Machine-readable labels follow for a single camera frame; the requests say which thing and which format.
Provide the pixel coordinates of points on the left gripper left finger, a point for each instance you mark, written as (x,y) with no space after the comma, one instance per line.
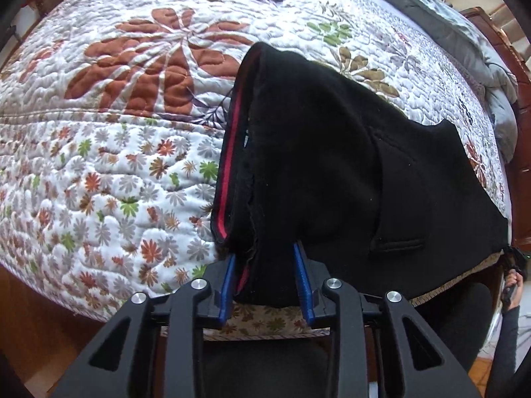
(152,340)

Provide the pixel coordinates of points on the black pants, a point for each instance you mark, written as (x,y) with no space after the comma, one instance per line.
(311,157)

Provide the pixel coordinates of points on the grey blue duvet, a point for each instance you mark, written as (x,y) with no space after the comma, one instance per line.
(467,45)

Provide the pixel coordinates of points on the person's right forearm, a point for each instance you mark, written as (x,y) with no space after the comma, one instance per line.
(504,361)

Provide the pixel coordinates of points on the person's right hand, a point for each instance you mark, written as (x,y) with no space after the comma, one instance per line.
(513,289)

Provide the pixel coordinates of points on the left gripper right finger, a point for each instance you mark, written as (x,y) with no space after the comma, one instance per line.
(380,346)

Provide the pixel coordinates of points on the floral quilted bedspread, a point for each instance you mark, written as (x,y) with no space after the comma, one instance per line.
(112,118)

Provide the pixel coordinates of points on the red wooden headboard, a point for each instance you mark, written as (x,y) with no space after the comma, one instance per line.
(518,170)

